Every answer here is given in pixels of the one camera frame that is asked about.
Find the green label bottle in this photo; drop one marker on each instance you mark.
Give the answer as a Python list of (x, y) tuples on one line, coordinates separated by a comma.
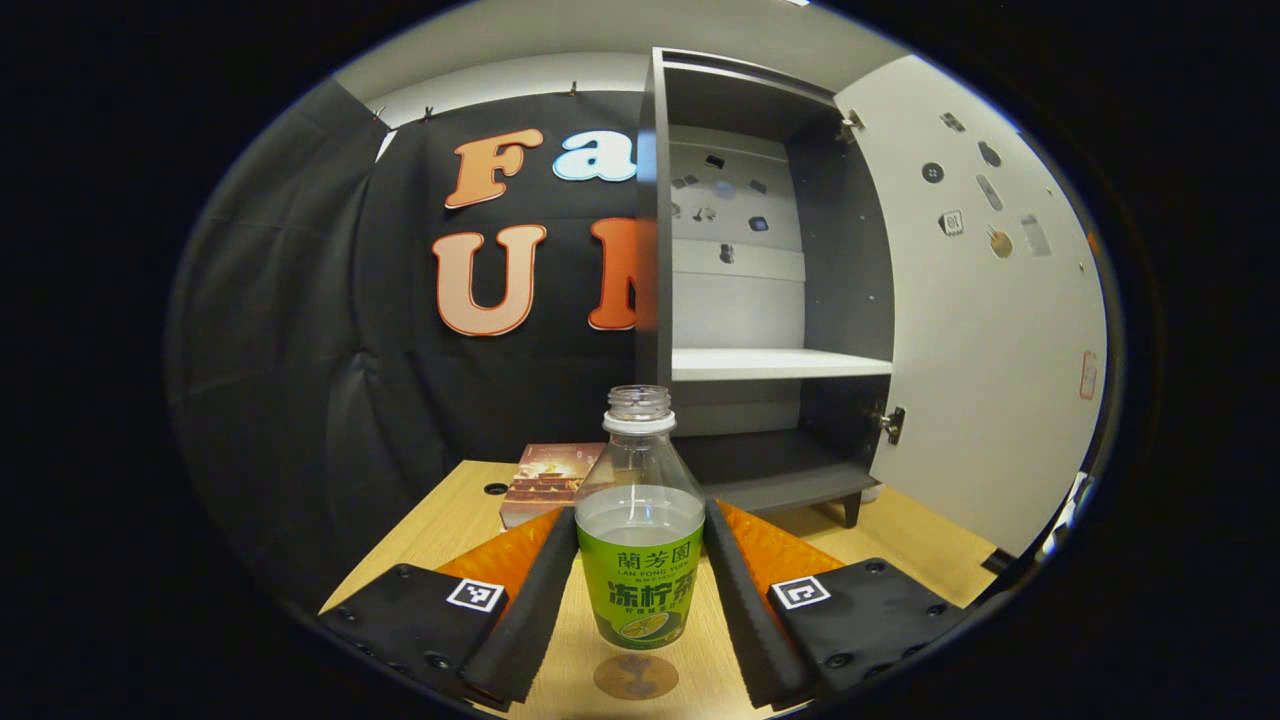
[(640, 590)]

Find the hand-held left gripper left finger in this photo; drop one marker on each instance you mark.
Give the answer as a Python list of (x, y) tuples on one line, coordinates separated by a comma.
[(530, 610)]

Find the black backdrop cloth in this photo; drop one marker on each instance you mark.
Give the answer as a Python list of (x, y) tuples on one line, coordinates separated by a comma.
[(300, 350)]

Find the beige cabinet door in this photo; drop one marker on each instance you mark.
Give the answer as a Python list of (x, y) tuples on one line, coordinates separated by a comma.
[(980, 350)]

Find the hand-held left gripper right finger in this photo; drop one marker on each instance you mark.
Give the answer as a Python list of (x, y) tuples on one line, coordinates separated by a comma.
[(750, 620)]

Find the round wooden coaster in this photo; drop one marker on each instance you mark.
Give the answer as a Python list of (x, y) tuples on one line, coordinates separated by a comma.
[(636, 682)]

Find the metal cabinet hinge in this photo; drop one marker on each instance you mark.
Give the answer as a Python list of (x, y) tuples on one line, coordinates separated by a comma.
[(892, 425), (852, 124)]

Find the brown cover book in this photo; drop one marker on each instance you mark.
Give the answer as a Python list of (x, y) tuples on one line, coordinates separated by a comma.
[(545, 480)]

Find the row of black cloth clips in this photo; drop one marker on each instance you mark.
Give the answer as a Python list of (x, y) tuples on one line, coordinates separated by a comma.
[(428, 113)]

